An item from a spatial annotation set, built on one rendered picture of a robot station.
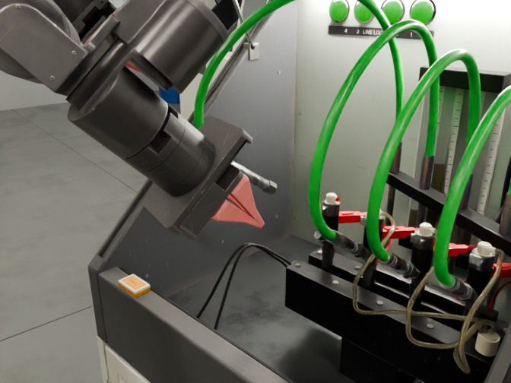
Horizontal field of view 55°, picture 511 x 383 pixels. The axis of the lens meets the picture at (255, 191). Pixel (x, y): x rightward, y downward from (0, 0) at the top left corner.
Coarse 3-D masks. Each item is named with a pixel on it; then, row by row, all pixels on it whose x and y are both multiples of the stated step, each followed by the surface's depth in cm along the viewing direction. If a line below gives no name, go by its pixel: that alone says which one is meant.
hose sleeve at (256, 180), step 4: (232, 164) 78; (236, 164) 78; (240, 168) 78; (244, 168) 79; (244, 172) 79; (248, 172) 79; (252, 172) 80; (248, 176) 79; (252, 176) 80; (256, 176) 80; (260, 176) 81; (252, 180) 80; (256, 180) 80; (260, 180) 80; (264, 180) 81; (252, 184) 81; (256, 184) 80; (260, 184) 81; (264, 184) 81; (268, 184) 81; (264, 188) 81
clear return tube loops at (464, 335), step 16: (384, 240) 69; (432, 272) 62; (496, 272) 60; (352, 288) 66; (416, 288) 61; (480, 304) 57; (464, 320) 64; (480, 320) 63; (464, 336) 55; (480, 336) 63; (496, 336) 62; (464, 352) 56; (480, 352) 63; (496, 352) 63; (464, 368) 57
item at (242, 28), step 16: (288, 0) 72; (368, 0) 77; (256, 16) 71; (384, 16) 79; (240, 32) 71; (224, 48) 71; (208, 64) 71; (400, 64) 83; (208, 80) 71; (400, 80) 85; (400, 96) 86; (400, 144) 89
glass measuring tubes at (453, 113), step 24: (456, 72) 83; (480, 72) 81; (504, 72) 80; (456, 96) 87; (456, 120) 88; (480, 120) 85; (456, 144) 87; (456, 168) 88; (480, 168) 86; (480, 192) 89; (408, 216) 100; (432, 216) 94; (408, 240) 99; (456, 264) 93
